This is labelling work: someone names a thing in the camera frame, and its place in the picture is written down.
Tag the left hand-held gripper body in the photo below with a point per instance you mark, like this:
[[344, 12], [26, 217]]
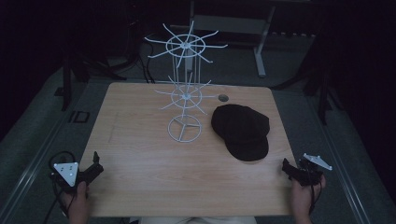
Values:
[[67, 173]]

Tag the white desk frame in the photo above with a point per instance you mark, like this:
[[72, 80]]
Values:
[[246, 25]]

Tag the person's right hand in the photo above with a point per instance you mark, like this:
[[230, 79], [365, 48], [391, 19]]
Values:
[[306, 196]]

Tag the black metal stand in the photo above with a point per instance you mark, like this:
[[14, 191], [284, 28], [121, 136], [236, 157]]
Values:
[[67, 81]]

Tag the black floor socket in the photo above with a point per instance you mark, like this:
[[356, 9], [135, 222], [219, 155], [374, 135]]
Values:
[[80, 116]]

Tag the black cap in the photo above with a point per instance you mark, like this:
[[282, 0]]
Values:
[[241, 132]]

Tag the person's left hand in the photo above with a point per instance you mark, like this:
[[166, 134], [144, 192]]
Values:
[[79, 199]]

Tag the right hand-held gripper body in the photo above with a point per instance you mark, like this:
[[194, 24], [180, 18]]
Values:
[[311, 169]]

